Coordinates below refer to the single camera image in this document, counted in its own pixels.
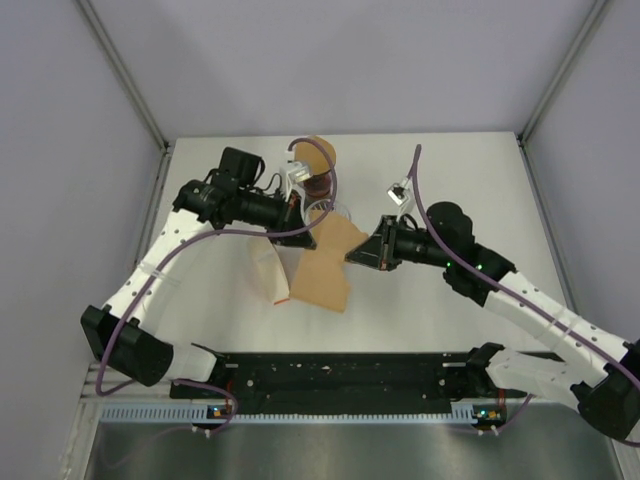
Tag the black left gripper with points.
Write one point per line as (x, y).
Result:
(291, 219)

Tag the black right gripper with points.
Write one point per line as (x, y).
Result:
(379, 251)

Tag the brown paper coffee filter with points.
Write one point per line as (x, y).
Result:
(312, 154)

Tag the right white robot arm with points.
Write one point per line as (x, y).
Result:
(594, 372)

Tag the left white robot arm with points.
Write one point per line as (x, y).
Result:
(123, 334)

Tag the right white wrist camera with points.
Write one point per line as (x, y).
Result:
(402, 196)

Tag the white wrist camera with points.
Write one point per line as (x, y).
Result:
(293, 172)
(402, 196)

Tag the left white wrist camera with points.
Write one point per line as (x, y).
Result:
(293, 172)

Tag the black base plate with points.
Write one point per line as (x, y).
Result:
(359, 383)

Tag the grey cable duct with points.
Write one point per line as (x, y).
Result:
(207, 414)

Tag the aluminium frame rail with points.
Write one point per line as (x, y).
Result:
(114, 60)

